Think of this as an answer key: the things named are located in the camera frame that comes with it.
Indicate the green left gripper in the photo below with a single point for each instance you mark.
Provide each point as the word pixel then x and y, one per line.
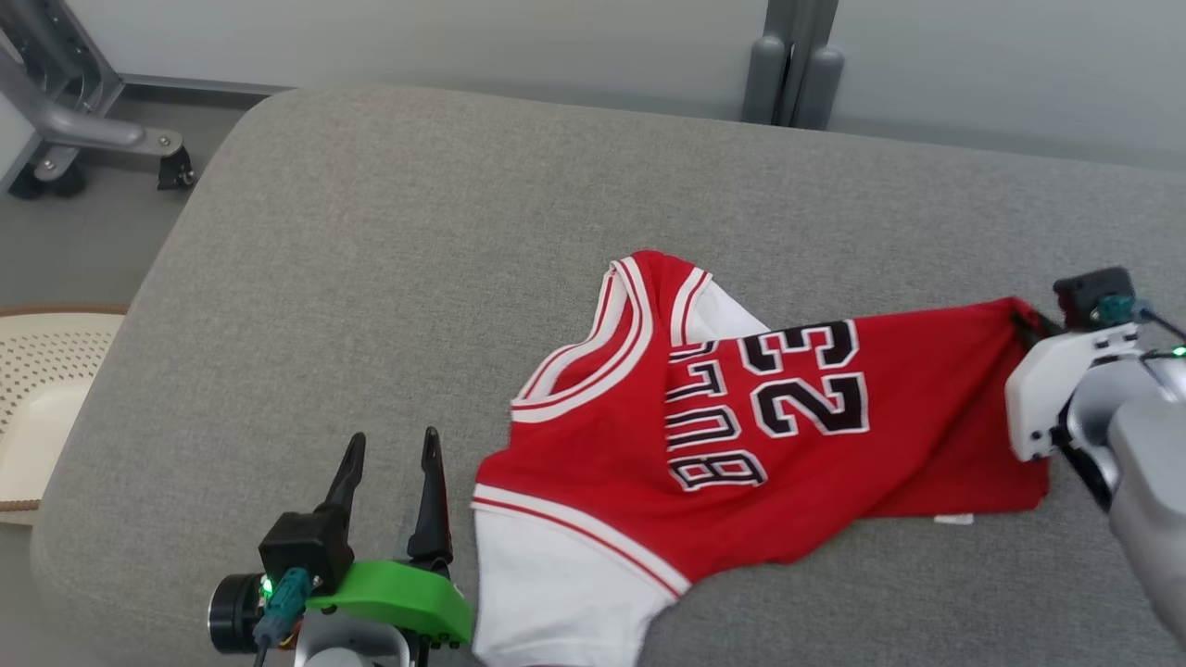
pixel 398 597

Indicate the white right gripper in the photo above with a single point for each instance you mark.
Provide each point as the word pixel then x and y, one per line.
pixel 1042 389

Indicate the red white basketball jersey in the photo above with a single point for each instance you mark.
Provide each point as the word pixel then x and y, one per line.
pixel 602 482

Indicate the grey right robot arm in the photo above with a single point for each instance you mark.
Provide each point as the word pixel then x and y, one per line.
pixel 1149 445

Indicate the cream perforated laundry basket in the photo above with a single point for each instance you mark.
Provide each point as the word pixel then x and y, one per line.
pixel 46 371

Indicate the black stand caster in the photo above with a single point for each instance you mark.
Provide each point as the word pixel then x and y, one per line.
pixel 46 183
pixel 176 171

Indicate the grey metal wheeled stand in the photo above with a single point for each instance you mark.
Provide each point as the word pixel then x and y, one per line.
pixel 65 125

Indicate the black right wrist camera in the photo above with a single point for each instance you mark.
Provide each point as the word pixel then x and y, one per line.
pixel 1084 292

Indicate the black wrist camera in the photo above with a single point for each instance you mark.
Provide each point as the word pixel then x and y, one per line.
pixel 1084 292
pixel 301 551

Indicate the teal right camera connector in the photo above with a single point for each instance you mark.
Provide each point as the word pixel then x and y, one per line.
pixel 1116 308

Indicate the teal camera connector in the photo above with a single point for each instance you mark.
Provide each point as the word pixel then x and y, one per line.
pixel 283 602
pixel 1116 308

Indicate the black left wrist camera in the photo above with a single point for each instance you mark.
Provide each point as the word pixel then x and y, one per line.
pixel 301 551

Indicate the teal left camera connector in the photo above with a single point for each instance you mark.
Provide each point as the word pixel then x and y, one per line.
pixel 283 602

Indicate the grey partition post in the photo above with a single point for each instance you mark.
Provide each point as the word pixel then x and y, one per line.
pixel 823 93
pixel 764 88

